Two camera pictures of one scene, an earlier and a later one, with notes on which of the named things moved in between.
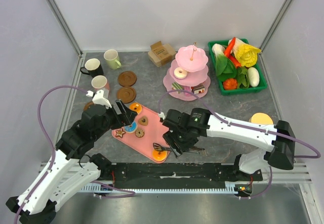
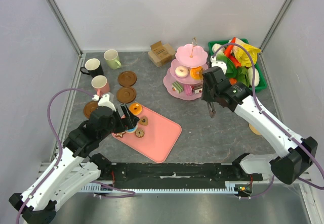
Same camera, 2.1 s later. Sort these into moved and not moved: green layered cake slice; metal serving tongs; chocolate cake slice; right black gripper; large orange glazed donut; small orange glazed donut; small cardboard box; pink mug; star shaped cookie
Moved: right black gripper; metal serving tongs; small orange glazed donut
Not moved: star shaped cookie; large orange glazed donut; green layered cake slice; chocolate cake slice; pink mug; small cardboard box
